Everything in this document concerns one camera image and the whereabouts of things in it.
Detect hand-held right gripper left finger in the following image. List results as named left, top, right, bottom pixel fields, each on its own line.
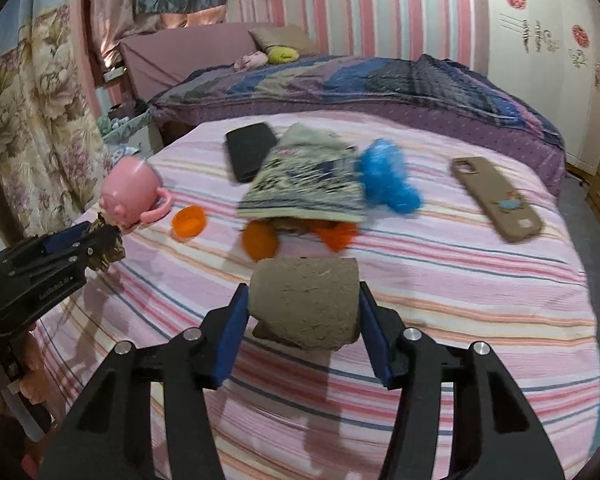
left=37, top=284, right=251, bottom=480

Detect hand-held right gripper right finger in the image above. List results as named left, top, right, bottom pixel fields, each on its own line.
left=358, top=281, right=566, bottom=480

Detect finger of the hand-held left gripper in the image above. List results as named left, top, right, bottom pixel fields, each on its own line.
left=35, top=227, right=123, bottom=281
left=10, top=223, right=98, bottom=263

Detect gold wrapper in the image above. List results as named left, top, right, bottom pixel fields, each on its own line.
left=87, top=212, right=127, bottom=273

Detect small orange cup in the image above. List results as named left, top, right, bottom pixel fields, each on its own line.
left=171, top=206, right=207, bottom=241

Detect blue fluffy toy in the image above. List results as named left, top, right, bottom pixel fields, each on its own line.
left=357, top=138, right=423, bottom=216

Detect person's left hand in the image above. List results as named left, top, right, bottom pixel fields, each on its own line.
left=0, top=347, right=48, bottom=416

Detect pink cup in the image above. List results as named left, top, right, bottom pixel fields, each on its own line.
left=100, top=156, right=172, bottom=233

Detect pink striped blanket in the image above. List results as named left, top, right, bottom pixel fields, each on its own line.
left=30, top=110, right=600, bottom=480

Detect pale green cloth bundle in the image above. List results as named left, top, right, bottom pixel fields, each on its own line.
left=97, top=110, right=153, bottom=147

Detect floral curtain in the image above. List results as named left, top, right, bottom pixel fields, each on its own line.
left=0, top=0, right=111, bottom=241

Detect beige printed cloth pouch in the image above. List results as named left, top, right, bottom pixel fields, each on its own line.
left=236, top=122, right=368, bottom=223

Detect brown phone case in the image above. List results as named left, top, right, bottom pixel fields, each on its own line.
left=451, top=156, right=543, bottom=244

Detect black phone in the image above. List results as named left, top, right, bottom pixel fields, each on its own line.
left=225, top=122, right=279, bottom=183

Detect mauve headboard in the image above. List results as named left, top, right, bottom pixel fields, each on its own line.
left=119, top=22, right=321, bottom=106

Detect pink satin curtain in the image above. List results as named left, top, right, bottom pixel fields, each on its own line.
left=82, top=0, right=226, bottom=71

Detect bed with striped blanket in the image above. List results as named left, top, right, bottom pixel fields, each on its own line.
left=150, top=54, right=566, bottom=161

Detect pink plush toy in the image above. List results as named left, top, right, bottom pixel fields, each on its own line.
left=234, top=51, right=268, bottom=71

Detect yellow plush toy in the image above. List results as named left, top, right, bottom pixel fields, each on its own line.
left=266, top=45, right=301, bottom=65

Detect beige pillow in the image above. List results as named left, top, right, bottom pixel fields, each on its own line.
left=250, top=25, right=318, bottom=56

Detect white wardrobe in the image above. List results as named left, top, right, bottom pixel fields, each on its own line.
left=485, top=0, right=600, bottom=171

